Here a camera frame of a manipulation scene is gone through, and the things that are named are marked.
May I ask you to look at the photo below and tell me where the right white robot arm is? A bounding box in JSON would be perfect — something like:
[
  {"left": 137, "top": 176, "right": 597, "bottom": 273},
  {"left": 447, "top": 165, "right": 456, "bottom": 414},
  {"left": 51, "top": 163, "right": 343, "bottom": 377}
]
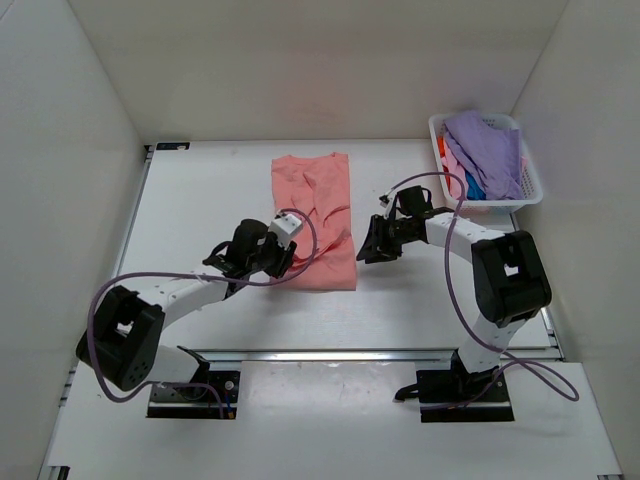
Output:
[{"left": 356, "top": 186, "right": 552, "bottom": 407}]

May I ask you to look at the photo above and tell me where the orange t shirt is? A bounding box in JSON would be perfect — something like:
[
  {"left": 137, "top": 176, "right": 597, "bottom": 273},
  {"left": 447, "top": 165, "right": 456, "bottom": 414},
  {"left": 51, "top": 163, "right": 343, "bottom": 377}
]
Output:
[{"left": 436, "top": 135, "right": 446, "bottom": 158}]

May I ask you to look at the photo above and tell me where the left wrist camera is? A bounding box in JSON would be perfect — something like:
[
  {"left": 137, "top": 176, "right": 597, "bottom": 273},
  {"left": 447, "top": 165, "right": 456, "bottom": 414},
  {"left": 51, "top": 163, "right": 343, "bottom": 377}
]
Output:
[{"left": 268, "top": 211, "right": 303, "bottom": 249}]

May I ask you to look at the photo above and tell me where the blue t shirt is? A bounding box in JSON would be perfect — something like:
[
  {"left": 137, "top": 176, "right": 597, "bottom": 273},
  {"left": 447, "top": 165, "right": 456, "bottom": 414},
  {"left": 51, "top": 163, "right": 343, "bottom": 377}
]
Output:
[{"left": 465, "top": 171, "right": 486, "bottom": 201}]

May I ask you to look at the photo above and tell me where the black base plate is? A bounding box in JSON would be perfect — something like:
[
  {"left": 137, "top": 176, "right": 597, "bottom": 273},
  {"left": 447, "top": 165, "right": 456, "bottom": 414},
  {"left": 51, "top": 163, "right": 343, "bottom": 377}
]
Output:
[
  {"left": 416, "top": 370, "right": 515, "bottom": 424},
  {"left": 146, "top": 364, "right": 241, "bottom": 421}
]

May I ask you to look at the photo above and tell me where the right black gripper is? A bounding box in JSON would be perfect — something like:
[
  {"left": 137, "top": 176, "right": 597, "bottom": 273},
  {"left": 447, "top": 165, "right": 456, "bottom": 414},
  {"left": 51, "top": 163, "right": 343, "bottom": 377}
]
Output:
[{"left": 357, "top": 215, "right": 418, "bottom": 264}]

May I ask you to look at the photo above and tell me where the salmon pink t shirt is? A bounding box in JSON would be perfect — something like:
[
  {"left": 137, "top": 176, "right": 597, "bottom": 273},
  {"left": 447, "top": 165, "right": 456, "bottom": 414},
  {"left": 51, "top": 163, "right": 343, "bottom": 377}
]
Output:
[{"left": 271, "top": 152, "right": 357, "bottom": 292}]

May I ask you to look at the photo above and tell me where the black corner label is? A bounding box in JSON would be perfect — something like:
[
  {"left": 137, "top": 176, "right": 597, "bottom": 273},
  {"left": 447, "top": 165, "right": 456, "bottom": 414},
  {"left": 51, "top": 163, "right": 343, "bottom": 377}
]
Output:
[{"left": 155, "top": 142, "right": 190, "bottom": 151}]

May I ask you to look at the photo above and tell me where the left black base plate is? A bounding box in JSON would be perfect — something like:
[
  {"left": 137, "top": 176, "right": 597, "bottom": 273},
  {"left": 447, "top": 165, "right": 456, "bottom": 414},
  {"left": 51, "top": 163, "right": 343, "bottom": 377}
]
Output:
[{"left": 146, "top": 364, "right": 241, "bottom": 421}]

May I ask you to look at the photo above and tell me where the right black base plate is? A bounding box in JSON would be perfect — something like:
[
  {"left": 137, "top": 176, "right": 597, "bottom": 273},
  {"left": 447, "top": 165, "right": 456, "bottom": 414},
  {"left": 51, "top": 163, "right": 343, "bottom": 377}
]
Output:
[{"left": 416, "top": 370, "right": 515, "bottom": 424}]

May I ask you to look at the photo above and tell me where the purple t shirt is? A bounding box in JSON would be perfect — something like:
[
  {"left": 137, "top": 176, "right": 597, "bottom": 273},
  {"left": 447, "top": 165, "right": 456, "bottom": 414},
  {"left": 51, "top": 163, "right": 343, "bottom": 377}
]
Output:
[{"left": 443, "top": 110, "right": 524, "bottom": 201}]

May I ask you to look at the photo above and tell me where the light pink t shirt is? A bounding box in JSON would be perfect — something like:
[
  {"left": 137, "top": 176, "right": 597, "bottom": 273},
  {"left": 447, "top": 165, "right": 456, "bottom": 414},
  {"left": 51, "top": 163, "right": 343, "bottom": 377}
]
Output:
[{"left": 441, "top": 147, "right": 469, "bottom": 200}]

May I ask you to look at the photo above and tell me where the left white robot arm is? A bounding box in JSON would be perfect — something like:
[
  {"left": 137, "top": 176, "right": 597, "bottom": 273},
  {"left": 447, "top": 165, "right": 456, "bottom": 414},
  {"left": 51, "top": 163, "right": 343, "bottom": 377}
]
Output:
[{"left": 76, "top": 213, "right": 303, "bottom": 398}]

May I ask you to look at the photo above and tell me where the white plastic basket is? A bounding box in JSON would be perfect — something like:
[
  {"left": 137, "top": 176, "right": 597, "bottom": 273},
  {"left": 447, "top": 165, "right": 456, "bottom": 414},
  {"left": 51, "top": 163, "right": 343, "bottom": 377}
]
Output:
[{"left": 429, "top": 112, "right": 543, "bottom": 216}]

